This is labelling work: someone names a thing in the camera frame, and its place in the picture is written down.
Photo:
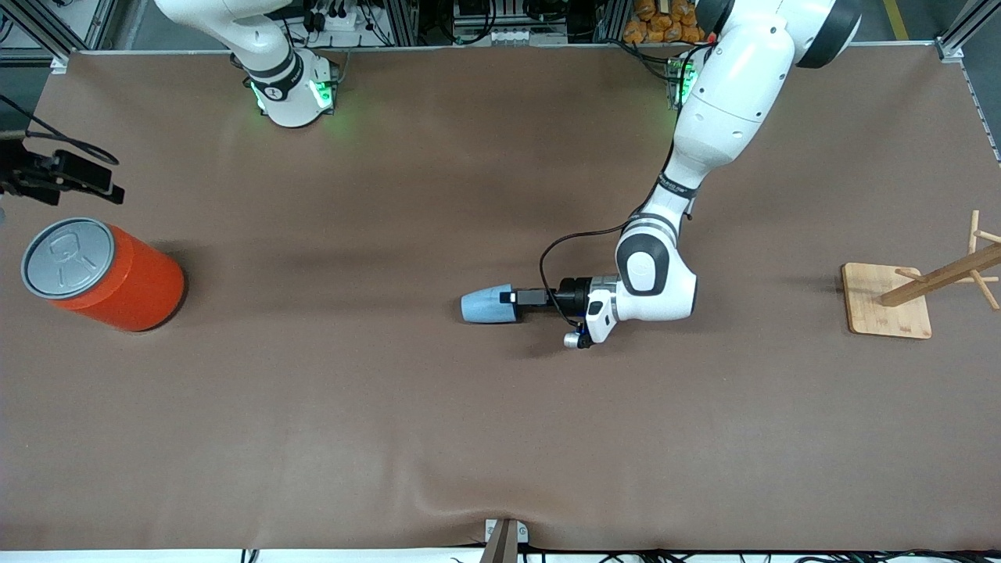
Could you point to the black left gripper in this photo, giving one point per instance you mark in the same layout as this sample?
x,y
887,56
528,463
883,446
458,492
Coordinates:
x,y
569,298

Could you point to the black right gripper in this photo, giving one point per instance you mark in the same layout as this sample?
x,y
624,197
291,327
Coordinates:
x,y
31,178

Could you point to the light blue plastic cup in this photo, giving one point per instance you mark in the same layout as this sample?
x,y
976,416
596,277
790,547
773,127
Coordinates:
x,y
485,305

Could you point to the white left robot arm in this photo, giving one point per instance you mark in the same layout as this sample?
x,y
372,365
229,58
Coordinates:
x,y
735,102

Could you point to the wooden cup rack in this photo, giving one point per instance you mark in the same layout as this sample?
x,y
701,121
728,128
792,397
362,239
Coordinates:
x,y
887,309

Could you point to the orange can with silver lid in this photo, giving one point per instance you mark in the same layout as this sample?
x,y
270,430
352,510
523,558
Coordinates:
x,y
117,281

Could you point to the brown table cover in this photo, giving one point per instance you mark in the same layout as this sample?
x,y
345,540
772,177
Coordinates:
x,y
391,407

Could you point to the white terminal block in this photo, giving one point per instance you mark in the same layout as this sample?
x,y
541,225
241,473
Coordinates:
x,y
512,36

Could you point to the orange snack bags pile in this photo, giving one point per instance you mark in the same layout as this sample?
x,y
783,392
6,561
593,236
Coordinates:
x,y
657,23

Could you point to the white power strip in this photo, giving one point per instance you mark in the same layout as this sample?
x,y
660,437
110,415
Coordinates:
x,y
336,17

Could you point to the aluminium frame post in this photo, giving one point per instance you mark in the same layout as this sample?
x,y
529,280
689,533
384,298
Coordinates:
x,y
966,27
47,27

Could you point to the metal table clamp bracket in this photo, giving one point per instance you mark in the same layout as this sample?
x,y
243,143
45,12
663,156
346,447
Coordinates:
x,y
504,539

